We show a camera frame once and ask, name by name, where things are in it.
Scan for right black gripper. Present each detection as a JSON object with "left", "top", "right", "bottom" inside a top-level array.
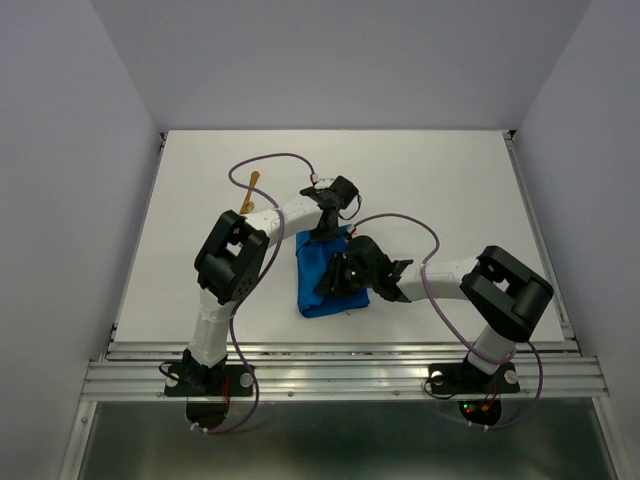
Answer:
[{"left": 311, "top": 252, "right": 376, "bottom": 299}]

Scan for blue cloth napkin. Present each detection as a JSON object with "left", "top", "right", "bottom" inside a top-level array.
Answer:
[{"left": 295, "top": 225, "right": 370, "bottom": 318}]

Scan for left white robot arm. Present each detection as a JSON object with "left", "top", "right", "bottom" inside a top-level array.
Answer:
[{"left": 178, "top": 176, "right": 360, "bottom": 394}]

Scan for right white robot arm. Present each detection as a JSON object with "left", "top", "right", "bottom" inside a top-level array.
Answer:
[{"left": 314, "top": 236, "right": 554, "bottom": 390}]

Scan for gold knife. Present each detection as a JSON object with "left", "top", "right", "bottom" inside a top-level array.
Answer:
[{"left": 239, "top": 171, "right": 260, "bottom": 215}]

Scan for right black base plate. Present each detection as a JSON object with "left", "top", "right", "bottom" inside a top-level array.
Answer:
[{"left": 424, "top": 361, "right": 520, "bottom": 397}]

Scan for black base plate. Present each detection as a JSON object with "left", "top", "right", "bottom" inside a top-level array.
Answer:
[
  {"left": 424, "top": 361, "right": 520, "bottom": 397},
  {"left": 159, "top": 362, "right": 254, "bottom": 398}
]

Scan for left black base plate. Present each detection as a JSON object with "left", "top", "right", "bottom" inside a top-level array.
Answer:
[{"left": 159, "top": 362, "right": 254, "bottom": 398}]

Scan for aluminium rail frame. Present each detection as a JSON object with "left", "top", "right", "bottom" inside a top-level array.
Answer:
[{"left": 59, "top": 130, "right": 640, "bottom": 480}]

